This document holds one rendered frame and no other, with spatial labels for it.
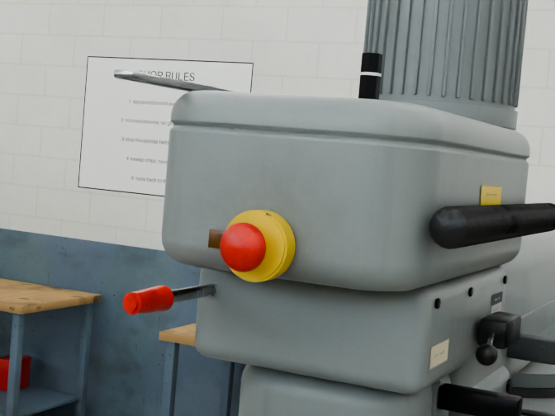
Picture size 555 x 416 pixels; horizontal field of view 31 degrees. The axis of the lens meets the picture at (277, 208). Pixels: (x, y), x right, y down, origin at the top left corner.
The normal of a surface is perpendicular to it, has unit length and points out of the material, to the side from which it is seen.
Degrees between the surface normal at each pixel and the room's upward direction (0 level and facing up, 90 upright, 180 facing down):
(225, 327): 90
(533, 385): 90
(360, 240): 90
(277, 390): 82
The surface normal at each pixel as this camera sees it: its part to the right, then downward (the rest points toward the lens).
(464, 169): 0.90, 0.10
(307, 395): -0.41, -0.12
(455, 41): 0.00, 0.05
